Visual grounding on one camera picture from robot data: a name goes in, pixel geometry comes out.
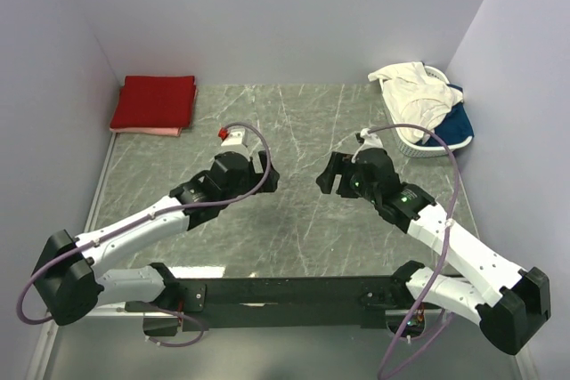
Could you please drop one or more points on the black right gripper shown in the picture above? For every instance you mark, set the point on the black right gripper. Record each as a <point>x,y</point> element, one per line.
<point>340,164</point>

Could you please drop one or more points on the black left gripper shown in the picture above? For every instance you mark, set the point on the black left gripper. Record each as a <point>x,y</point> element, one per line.
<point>256,177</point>

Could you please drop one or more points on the red t shirt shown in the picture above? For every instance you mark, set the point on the red t shirt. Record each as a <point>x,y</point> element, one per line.
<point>154,102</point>

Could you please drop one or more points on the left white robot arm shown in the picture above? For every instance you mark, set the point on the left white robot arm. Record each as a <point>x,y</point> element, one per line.
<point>74,275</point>

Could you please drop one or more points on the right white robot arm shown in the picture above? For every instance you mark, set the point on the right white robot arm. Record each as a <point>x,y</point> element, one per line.
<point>508,303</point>

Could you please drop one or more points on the white laundry basket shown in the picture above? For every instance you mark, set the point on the white laundry basket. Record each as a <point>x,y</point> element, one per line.
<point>427,146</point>

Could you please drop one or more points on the folded pink t shirt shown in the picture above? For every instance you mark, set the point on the folded pink t shirt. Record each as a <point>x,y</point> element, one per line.
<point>157,131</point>

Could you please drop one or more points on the white t shirt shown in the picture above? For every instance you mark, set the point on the white t shirt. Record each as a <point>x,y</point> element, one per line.
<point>416,95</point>

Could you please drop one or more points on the blue t shirt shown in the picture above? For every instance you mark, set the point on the blue t shirt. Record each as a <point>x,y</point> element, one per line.
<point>451,123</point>

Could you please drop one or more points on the black base beam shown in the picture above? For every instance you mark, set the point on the black base beam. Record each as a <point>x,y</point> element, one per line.
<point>361,301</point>

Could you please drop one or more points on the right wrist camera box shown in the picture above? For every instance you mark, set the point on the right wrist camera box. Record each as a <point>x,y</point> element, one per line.
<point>367,140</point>

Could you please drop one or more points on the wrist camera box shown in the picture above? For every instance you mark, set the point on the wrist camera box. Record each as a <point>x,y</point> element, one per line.
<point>367,140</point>
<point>234,140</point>

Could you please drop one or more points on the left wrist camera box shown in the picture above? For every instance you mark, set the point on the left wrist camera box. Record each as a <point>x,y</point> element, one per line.
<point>234,140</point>

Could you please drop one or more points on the aluminium rail frame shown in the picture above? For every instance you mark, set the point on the aluminium rail frame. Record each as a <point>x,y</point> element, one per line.
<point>296,232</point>

